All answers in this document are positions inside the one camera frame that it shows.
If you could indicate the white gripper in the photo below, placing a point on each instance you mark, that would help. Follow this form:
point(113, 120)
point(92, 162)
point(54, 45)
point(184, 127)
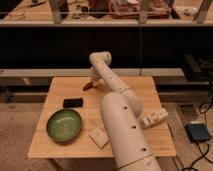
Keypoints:
point(95, 77)

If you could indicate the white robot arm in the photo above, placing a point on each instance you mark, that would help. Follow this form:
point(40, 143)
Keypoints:
point(119, 110)

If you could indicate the white sponge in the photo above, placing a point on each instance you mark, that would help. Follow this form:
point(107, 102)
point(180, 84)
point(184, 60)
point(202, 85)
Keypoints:
point(99, 137)

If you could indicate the black rectangular block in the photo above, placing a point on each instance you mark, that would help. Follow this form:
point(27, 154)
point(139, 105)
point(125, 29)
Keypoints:
point(73, 102)

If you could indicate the wooden table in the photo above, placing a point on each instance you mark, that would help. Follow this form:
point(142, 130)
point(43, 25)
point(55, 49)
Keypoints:
point(159, 137)

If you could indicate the green bowl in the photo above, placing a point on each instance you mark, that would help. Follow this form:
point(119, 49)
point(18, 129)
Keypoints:
point(64, 125)

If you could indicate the long workbench shelf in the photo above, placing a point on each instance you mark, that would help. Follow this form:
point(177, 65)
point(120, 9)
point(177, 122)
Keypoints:
point(106, 13)

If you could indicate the blue foot pedal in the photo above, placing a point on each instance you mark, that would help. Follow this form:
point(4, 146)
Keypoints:
point(197, 133)

